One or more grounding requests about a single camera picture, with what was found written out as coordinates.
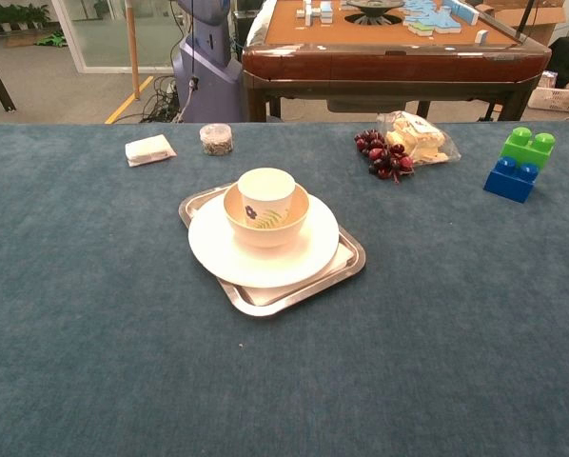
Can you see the brown mahjong table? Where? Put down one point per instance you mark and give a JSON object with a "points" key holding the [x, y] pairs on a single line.
{"points": [[384, 59]]}

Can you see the square metal tray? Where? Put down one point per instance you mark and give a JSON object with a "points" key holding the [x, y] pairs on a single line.
{"points": [[265, 310]]}

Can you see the green building block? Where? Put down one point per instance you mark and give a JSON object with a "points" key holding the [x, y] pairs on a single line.
{"points": [[522, 150]]}

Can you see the white cup with flower print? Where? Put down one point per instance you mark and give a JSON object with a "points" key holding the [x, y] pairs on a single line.
{"points": [[265, 190]]}

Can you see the red grape bunch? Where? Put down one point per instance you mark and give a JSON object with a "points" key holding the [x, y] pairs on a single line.
{"points": [[382, 159]]}

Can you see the blue felt table cloth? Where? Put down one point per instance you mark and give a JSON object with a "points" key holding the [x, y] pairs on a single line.
{"points": [[75, 333]]}

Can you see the black bag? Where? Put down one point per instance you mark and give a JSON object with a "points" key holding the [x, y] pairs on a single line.
{"points": [[567, 59]]}

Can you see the blue white mahjong tile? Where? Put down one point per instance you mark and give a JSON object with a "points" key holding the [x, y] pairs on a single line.
{"points": [[481, 36]]}

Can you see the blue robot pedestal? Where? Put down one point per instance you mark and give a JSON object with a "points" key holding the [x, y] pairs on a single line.
{"points": [[208, 71]]}

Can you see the cardboard box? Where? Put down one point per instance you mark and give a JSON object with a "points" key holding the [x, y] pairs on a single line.
{"points": [[551, 19]]}

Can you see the beige bowl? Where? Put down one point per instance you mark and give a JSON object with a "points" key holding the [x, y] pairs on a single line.
{"points": [[265, 238]]}

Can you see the row of potted plants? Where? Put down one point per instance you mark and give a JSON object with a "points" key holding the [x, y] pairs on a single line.
{"points": [[13, 16]]}

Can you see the white round plate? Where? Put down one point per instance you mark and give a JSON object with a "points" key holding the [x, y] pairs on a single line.
{"points": [[265, 266]]}

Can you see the clear bag of biscuits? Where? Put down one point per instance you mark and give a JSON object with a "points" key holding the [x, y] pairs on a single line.
{"points": [[422, 140]]}

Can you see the blue building block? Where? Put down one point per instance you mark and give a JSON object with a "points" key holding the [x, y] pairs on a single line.
{"points": [[508, 183]]}

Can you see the white plastic basket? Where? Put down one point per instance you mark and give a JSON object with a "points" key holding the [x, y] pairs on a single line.
{"points": [[555, 100]]}

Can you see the wooden pole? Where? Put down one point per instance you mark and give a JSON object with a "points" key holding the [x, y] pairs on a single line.
{"points": [[132, 47]]}

